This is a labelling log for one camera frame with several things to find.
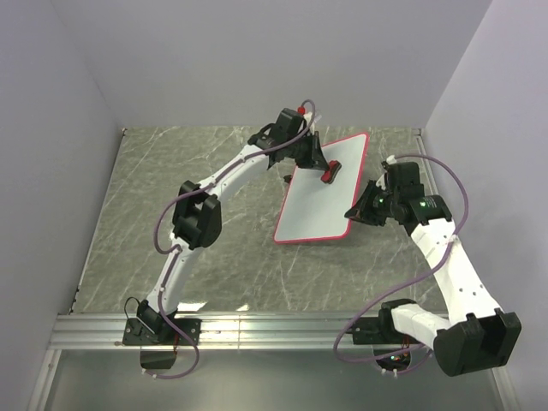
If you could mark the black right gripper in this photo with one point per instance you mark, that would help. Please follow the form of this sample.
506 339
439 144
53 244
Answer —
361 209

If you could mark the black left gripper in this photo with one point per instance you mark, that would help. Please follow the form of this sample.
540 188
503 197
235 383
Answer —
317 160

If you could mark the red black whiteboard eraser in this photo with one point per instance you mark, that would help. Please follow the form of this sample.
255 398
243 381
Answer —
330 175

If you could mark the red framed whiteboard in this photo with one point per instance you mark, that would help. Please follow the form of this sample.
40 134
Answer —
313 210

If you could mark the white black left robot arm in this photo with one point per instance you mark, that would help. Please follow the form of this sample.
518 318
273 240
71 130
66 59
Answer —
197 217

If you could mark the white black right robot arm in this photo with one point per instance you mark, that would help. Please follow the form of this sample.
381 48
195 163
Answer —
476 334

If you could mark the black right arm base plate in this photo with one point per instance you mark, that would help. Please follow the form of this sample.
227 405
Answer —
373 331

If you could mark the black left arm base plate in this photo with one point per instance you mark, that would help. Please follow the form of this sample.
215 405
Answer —
136 333

